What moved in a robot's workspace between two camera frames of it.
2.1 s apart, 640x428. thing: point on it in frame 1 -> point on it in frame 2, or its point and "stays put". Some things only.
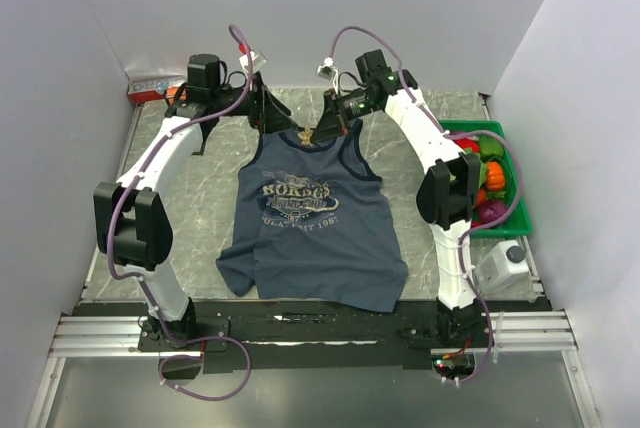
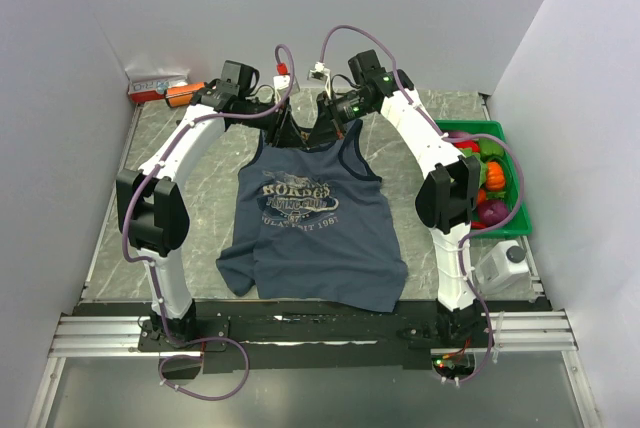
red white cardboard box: (145, 87) stays put
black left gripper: (266, 110) -> (283, 131)
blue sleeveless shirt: (313, 225) stays put
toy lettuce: (483, 171) stays put
